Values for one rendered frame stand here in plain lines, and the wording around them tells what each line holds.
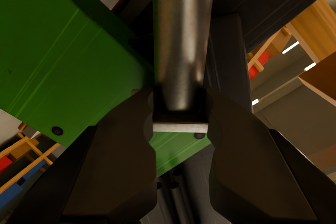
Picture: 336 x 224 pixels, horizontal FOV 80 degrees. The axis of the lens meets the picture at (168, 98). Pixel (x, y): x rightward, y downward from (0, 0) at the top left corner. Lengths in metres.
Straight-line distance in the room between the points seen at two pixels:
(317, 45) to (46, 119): 0.94
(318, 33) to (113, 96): 0.89
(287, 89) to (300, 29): 6.77
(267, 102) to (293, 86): 0.92
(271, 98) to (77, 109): 7.60
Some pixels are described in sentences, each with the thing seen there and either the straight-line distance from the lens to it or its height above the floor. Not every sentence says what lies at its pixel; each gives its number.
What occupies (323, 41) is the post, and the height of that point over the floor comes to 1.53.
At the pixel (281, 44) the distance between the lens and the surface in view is 4.23.
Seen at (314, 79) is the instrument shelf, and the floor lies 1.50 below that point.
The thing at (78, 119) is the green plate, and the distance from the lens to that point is 0.19.
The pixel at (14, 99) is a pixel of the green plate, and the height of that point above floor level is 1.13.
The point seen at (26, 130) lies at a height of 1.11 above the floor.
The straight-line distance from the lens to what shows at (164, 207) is 0.23.
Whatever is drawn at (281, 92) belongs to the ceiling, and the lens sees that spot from 7.69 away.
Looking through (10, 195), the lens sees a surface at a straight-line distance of 5.51.
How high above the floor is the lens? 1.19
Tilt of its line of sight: 7 degrees up
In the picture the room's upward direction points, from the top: 137 degrees clockwise
